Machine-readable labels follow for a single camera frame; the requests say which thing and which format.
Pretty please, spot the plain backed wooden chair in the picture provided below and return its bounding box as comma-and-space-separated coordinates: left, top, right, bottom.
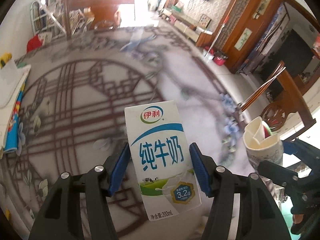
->
64, 0, 135, 34

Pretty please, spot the floral printed tablecloth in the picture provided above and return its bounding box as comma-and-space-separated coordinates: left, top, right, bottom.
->
0, 26, 253, 240

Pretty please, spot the bamboo wall scroll picture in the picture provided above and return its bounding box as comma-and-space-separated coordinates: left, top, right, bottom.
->
234, 27, 252, 50

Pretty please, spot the blue patterned door curtain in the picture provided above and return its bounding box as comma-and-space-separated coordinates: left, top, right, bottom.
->
240, 1, 290, 74

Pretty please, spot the red bag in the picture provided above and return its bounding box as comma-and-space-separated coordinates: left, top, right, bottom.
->
26, 34, 52, 53

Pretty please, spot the red lantern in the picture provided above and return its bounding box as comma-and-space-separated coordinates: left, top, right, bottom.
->
312, 34, 320, 59

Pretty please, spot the long television cabinet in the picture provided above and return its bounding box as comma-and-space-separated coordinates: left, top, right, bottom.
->
160, 7, 214, 47

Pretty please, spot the framed geometric picture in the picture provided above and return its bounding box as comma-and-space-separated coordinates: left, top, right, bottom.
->
199, 14, 212, 29

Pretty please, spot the white cabinet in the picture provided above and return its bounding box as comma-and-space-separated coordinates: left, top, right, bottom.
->
280, 97, 320, 140

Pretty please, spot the tall wall scroll picture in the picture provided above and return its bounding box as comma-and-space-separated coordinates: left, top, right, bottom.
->
255, 0, 272, 19

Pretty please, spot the white wire bookshelf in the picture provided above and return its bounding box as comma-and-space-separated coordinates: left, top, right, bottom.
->
30, 0, 69, 39

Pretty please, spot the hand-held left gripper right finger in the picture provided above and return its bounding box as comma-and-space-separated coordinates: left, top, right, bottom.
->
189, 142, 292, 240

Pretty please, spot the white mop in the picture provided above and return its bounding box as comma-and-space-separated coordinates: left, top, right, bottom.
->
202, 15, 232, 64

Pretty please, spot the white milk carton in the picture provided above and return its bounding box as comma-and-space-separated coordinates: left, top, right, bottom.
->
124, 100, 202, 222

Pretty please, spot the red bucket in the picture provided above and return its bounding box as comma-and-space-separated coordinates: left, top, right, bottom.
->
214, 50, 228, 67

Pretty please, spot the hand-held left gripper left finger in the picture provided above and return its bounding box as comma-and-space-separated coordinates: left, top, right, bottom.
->
28, 142, 130, 240

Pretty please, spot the crushed printed paper cup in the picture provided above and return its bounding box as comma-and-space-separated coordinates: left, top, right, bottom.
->
244, 117, 284, 168

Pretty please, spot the carved wooden chair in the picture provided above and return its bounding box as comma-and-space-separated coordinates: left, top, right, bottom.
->
257, 60, 315, 133

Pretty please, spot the yellow tape roll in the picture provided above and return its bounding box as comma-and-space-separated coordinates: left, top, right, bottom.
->
0, 52, 12, 67

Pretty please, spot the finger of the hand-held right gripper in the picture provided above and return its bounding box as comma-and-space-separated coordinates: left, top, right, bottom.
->
258, 160, 300, 188
282, 138, 320, 168

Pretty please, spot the colourful children's book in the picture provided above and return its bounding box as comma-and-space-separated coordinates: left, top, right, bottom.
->
4, 80, 27, 153

